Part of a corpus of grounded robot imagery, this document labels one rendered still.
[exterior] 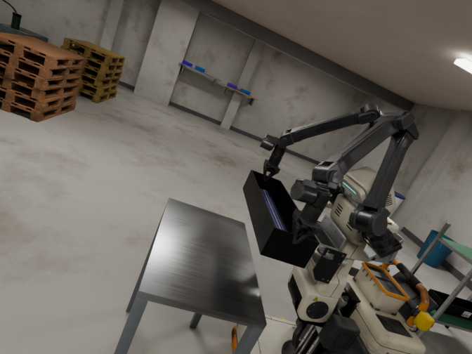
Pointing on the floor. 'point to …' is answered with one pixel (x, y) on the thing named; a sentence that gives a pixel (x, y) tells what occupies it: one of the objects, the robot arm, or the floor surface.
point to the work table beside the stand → (199, 273)
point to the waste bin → (437, 257)
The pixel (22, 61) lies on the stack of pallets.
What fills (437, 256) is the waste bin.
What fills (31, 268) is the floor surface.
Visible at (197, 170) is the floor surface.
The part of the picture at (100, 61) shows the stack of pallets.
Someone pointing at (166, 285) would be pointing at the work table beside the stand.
